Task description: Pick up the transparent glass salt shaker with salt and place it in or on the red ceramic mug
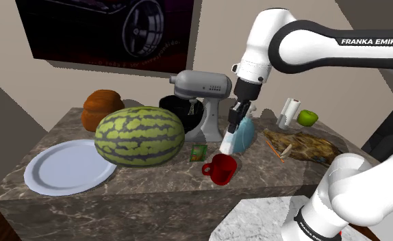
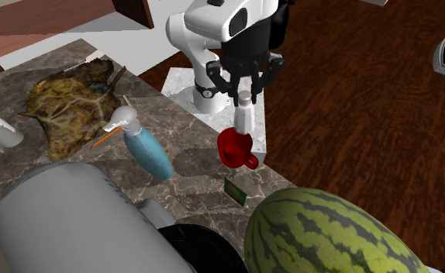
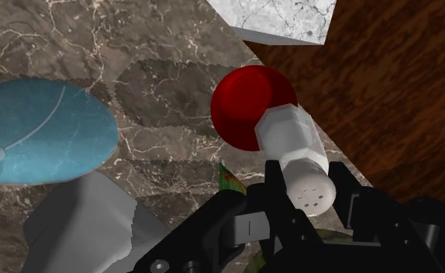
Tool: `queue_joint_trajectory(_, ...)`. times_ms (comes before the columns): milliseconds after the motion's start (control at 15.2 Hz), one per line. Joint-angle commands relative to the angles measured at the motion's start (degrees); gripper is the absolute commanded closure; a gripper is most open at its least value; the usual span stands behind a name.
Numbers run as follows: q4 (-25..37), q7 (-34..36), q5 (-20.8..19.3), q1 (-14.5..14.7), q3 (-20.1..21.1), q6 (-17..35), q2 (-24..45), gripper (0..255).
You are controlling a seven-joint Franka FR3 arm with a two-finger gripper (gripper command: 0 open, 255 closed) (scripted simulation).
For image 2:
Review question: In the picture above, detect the orange pencil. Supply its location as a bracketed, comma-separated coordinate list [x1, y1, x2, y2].
[90, 114, 140, 150]

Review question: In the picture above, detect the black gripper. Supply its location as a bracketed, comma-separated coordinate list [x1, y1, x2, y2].
[205, 16, 285, 107]

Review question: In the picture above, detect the large grey cylinder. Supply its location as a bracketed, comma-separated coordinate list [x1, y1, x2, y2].
[0, 161, 198, 273]

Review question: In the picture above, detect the blue spray bottle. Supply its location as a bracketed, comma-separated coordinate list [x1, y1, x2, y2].
[102, 105, 174, 181]

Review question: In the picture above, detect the dark brown wooden furniture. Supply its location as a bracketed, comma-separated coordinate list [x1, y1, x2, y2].
[110, 0, 156, 30]

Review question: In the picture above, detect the green card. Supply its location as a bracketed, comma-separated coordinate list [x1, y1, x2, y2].
[222, 177, 248, 207]

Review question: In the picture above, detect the red cup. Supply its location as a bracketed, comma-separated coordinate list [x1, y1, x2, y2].
[216, 127, 260, 171]

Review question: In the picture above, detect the brown dried leaf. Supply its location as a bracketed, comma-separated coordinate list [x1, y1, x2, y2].
[18, 57, 128, 162]

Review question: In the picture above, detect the white shaker bottle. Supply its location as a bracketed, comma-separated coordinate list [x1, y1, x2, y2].
[233, 90, 255, 136]

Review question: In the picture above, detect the pale marble robot stand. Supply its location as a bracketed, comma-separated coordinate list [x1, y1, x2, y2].
[160, 67, 267, 164]

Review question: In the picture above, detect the black round object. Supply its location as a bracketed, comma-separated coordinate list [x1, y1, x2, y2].
[157, 223, 249, 273]

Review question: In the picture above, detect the green striped watermelon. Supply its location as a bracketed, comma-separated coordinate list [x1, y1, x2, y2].
[243, 187, 432, 273]

